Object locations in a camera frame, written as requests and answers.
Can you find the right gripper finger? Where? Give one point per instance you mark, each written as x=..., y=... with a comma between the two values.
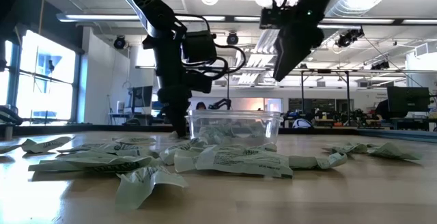
x=279, y=43
x=297, y=50

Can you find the clear plastic container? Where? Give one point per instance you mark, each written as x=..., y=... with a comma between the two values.
x=235, y=121

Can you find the black background robot arm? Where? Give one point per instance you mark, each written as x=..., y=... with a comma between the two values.
x=222, y=104

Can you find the person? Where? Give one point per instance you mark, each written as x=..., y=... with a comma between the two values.
x=381, y=109
x=200, y=106

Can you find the white ceiling slat panel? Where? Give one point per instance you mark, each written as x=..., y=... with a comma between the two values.
x=259, y=60

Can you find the black computer monitor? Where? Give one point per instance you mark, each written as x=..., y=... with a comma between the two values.
x=141, y=96
x=408, y=99

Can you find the black round ceiling device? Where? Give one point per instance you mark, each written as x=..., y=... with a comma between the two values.
x=232, y=39
x=119, y=42

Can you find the white computer tower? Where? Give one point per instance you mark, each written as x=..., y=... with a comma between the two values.
x=120, y=107

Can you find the background desk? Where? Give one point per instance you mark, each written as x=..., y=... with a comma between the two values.
x=119, y=114

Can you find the white and blue ball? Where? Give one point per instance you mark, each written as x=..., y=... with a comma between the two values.
x=302, y=124

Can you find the large bright window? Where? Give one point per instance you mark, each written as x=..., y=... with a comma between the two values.
x=44, y=80

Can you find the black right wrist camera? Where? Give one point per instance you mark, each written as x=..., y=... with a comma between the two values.
x=271, y=19

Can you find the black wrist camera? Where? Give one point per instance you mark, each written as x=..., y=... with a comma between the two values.
x=199, y=82
x=271, y=19

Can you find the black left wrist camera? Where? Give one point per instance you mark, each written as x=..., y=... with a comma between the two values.
x=199, y=82

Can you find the black background gantry frame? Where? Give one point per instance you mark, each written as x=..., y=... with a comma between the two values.
x=228, y=87
x=302, y=94

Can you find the black ceiling camera rig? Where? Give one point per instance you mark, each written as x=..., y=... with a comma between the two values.
x=348, y=38

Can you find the black aluminium table frame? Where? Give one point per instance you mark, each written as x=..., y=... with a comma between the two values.
x=102, y=128

